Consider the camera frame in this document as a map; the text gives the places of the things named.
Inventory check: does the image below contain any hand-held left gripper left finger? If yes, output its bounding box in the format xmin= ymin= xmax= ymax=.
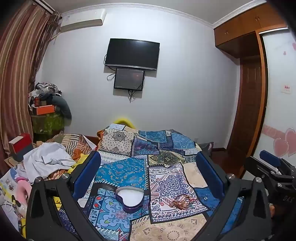
xmin=25 ymin=150 xmax=102 ymax=241

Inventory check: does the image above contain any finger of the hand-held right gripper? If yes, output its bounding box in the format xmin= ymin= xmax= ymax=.
xmin=245 ymin=156 xmax=281 ymax=197
xmin=259 ymin=150 xmax=292 ymax=176

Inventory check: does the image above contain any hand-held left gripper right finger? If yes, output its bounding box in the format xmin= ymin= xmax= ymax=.
xmin=195 ymin=152 xmax=272 ymax=241

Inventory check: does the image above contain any red gold woven bangle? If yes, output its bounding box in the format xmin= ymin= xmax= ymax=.
xmin=174 ymin=196 xmax=197 ymax=210

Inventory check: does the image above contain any red cord bracelet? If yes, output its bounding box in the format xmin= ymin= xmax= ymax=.
xmin=170 ymin=199 xmax=185 ymax=211

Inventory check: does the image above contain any purple heart-shaped tin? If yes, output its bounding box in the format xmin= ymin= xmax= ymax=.
xmin=115 ymin=186 xmax=144 ymax=213

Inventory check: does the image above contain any yellow cloth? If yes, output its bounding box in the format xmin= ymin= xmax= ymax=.
xmin=53 ymin=155 xmax=93 ymax=210

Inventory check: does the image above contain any pink heart sticker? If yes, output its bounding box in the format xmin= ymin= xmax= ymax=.
xmin=273 ymin=127 xmax=296 ymax=158

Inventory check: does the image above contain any striped orange cloth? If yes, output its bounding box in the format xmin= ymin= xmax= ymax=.
xmin=46 ymin=133 xmax=97 ymax=161

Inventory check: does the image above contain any white cloth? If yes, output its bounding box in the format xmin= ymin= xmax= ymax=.
xmin=23 ymin=142 xmax=77 ymax=179

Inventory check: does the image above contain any patchwork printed blanket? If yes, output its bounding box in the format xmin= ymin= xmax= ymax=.
xmin=55 ymin=123 xmax=245 ymax=241

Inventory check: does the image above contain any wooden door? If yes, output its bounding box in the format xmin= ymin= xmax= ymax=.
xmin=228 ymin=57 xmax=264 ymax=176

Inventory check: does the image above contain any white wardrobe sliding door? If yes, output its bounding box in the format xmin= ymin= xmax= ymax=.
xmin=252 ymin=28 xmax=296 ymax=163

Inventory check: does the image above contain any green patterned cloth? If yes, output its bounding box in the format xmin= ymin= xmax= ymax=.
xmin=31 ymin=113 xmax=65 ymax=142

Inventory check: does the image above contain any yellow plastic item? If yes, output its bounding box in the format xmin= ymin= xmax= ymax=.
xmin=114 ymin=118 xmax=137 ymax=128

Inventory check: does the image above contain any red box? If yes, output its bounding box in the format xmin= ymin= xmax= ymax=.
xmin=9 ymin=133 xmax=33 ymax=155

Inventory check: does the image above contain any orange box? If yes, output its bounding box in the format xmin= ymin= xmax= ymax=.
xmin=36 ymin=105 xmax=57 ymax=115

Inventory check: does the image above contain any printed white bag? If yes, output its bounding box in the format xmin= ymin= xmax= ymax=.
xmin=0 ymin=167 xmax=26 ymax=232

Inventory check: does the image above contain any pile of clothes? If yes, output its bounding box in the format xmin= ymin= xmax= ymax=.
xmin=28 ymin=82 xmax=72 ymax=121

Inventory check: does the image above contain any small black monitor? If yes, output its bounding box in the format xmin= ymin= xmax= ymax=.
xmin=113 ymin=68 xmax=146 ymax=91

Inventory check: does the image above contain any striped brown curtain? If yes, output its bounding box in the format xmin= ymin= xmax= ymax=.
xmin=0 ymin=2 xmax=62 ymax=172

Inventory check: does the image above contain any wooden overhead cabinet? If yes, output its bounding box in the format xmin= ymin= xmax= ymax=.
xmin=213 ymin=2 xmax=292 ymax=58

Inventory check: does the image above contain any white air conditioner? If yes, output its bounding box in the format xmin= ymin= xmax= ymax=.
xmin=59 ymin=9 xmax=107 ymax=32

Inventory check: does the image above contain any black wall television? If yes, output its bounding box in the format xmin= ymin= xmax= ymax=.
xmin=105 ymin=38 xmax=160 ymax=71

